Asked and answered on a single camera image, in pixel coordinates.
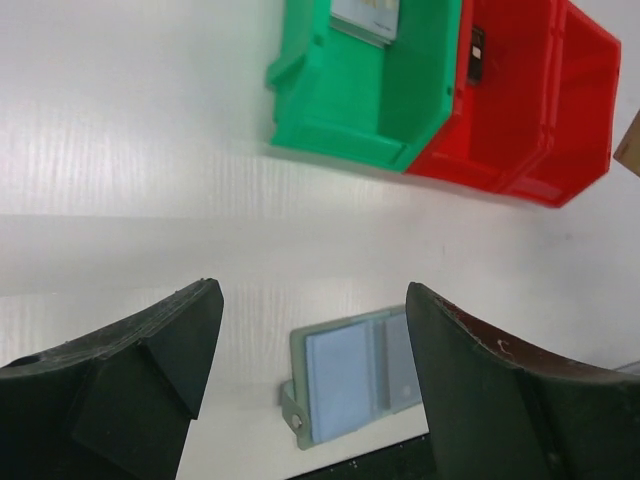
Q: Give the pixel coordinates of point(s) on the silver grey card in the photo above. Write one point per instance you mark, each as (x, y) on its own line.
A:
(374, 22)

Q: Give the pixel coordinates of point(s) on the right red plastic bin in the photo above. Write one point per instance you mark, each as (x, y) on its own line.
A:
(582, 115)

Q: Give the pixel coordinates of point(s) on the green plastic bin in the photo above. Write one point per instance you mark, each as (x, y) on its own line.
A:
(338, 95)

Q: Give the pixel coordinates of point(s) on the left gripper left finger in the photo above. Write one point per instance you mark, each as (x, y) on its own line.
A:
(116, 403)

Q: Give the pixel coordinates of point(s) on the black card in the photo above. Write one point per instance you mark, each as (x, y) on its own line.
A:
(476, 56)

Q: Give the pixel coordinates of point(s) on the red plastic bin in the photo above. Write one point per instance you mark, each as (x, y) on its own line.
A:
(582, 115)
(503, 122)

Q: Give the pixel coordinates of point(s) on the green card holder wallet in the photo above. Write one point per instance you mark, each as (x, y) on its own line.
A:
(348, 373)

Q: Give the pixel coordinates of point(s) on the middle red plastic bin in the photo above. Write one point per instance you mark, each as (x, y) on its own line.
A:
(503, 122)

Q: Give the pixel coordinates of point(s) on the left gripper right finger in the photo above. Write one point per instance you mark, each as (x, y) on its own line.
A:
(499, 407)

